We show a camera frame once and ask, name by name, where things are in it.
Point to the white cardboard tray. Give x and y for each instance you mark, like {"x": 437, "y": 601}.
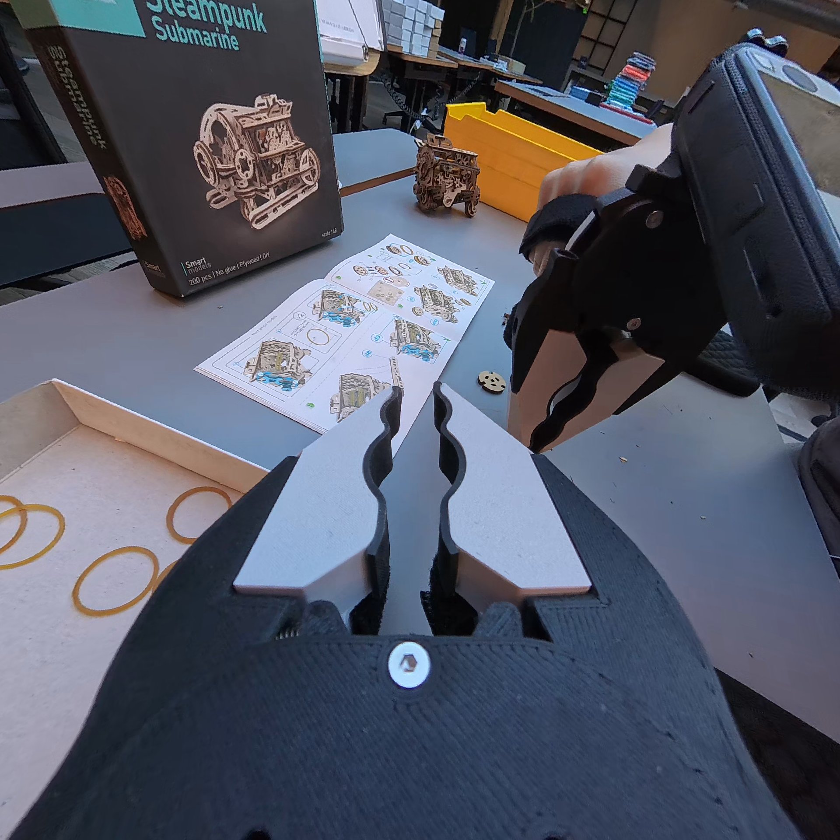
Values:
{"x": 65, "y": 656}

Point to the yellow plastic bin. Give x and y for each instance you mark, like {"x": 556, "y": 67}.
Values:
{"x": 512, "y": 164}

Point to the black mesh office chair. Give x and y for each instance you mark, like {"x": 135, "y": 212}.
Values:
{"x": 728, "y": 364}

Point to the round wooden disc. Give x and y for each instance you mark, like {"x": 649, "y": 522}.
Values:
{"x": 484, "y": 382}

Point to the black model kit box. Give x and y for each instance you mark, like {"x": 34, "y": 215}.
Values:
{"x": 275, "y": 79}

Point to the person's grey clothing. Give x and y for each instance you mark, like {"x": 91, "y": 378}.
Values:
{"x": 820, "y": 492}

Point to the wooden mechanical model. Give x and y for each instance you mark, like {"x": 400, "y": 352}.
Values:
{"x": 446, "y": 177}

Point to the background work table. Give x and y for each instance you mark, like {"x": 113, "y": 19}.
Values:
{"x": 571, "y": 115}

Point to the stack of small white boxes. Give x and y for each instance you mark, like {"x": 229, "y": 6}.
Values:
{"x": 410, "y": 26}

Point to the group of tan rubber bands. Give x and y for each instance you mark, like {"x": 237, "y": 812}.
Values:
{"x": 115, "y": 550}

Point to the dark shelving unit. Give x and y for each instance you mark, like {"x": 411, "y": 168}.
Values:
{"x": 604, "y": 39}

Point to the stack of colourful items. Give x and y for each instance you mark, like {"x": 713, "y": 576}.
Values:
{"x": 630, "y": 85}

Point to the adjoining grey desk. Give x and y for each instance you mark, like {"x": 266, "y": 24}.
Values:
{"x": 374, "y": 157}

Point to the printed instruction booklet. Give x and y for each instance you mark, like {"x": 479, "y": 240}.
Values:
{"x": 367, "y": 308}

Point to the person's right hand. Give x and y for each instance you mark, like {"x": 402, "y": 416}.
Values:
{"x": 590, "y": 174}

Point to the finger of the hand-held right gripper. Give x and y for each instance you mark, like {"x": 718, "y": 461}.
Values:
{"x": 544, "y": 380}
{"x": 623, "y": 380}

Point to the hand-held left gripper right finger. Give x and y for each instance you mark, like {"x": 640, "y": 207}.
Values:
{"x": 518, "y": 525}

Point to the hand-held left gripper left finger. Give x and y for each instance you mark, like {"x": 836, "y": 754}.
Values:
{"x": 308, "y": 525}

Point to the white storage box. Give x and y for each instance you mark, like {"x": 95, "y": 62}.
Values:
{"x": 348, "y": 33}

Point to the wooden workbench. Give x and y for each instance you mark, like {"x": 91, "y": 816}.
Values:
{"x": 423, "y": 62}

